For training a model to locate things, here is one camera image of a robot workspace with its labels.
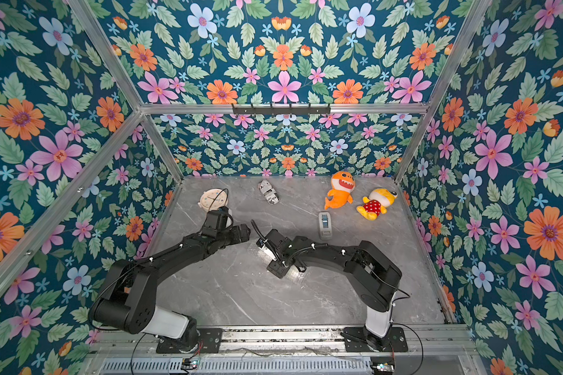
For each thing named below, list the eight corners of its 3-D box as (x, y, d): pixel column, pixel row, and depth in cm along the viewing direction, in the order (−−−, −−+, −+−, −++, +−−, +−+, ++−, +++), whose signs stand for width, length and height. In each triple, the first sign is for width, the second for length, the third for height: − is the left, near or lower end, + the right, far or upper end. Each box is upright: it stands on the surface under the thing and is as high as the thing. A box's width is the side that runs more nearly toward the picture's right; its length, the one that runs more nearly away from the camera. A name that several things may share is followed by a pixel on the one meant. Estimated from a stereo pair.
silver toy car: (270, 206, 110) (270, 202, 108) (257, 186, 118) (256, 182, 116) (281, 201, 112) (280, 197, 110) (267, 182, 120) (267, 178, 118)
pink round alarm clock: (198, 212, 108) (196, 207, 106) (205, 192, 116) (203, 187, 114) (225, 212, 108) (223, 207, 106) (230, 192, 116) (228, 187, 114)
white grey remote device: (319, 239, 99) (320, 234, 95) (318, 217, 106) (318, 212, 103) (332, 239, 99) (334, 234, 95) (330, 217, 106) (331, 212, 103)
